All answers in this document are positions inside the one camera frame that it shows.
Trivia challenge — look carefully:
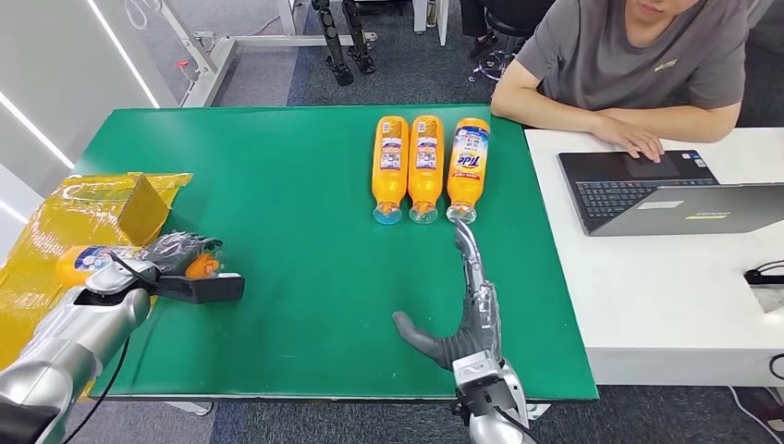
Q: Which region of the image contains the person's right hand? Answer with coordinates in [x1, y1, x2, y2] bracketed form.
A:
[589, 115, 667, 165]

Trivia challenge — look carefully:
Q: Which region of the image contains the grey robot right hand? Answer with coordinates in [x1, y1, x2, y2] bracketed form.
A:
[391, 218, 505, 372]

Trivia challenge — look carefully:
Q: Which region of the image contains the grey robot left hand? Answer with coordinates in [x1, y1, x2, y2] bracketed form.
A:
[139, 230, 225, 278]

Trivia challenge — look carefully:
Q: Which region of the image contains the orange detergent bottle clear cap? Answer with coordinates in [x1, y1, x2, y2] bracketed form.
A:
[446, 117, 491, 225]
[407, 115, 446, 226]
[55, 243, 223, 290]

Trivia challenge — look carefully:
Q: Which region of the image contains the orange detergent bottle bluish cap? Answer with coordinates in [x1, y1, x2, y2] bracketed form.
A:
[371, 116, 410, 226]

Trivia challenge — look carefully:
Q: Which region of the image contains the black laptop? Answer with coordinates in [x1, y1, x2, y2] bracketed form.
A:
[557, 150, 784, 239]

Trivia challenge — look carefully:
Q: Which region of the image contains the person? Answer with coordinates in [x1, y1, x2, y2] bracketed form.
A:
[489, 0, 752, 164]
[459, 0, 500, 61]

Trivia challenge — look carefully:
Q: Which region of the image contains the yellow film wrapped cardboard box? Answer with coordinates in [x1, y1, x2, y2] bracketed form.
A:
[0, 171, 195, 402]

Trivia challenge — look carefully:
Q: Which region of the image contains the black office chair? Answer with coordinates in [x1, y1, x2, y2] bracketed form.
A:
[468, 0, 556, 82]

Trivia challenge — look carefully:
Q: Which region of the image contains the white desk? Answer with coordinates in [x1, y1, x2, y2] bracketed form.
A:
[524, 127, 784, 389]

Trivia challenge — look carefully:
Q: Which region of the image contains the black power adapter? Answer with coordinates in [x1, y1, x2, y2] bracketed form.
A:
[743, 260, 784, 287]

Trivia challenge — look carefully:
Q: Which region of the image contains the black silver humanoid robot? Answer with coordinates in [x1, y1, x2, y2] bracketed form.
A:
[311, 0, 378, 87]

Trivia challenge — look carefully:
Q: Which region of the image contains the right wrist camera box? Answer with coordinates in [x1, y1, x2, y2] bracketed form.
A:
[451, 350, 521, 413]

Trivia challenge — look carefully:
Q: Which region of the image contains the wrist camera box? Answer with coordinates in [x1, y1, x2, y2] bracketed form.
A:
[157, 272, 246, 306]
[451, 350, 521, 413]

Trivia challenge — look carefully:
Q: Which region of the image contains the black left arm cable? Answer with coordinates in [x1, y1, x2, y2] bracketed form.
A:
[61, 251, 162, 444]

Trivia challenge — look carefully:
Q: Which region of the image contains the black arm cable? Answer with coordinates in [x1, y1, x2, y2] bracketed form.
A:
[489, 405, 529, 444]
[61, 251, 162, 444]

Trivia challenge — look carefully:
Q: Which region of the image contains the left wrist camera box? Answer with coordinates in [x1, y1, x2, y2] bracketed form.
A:
[157, 272, 246, 306]

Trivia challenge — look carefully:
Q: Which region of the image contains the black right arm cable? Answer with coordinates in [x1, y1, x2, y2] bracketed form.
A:
[489, 405, 529, 444]

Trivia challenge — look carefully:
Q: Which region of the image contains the white metal gantry frame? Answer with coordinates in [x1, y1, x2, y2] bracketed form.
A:
[155, 0, 380, 110]

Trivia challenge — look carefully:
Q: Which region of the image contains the white wall light strip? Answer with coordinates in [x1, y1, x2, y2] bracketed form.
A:
[0, 90, 76, 171]
[84, 0, 161, 110]

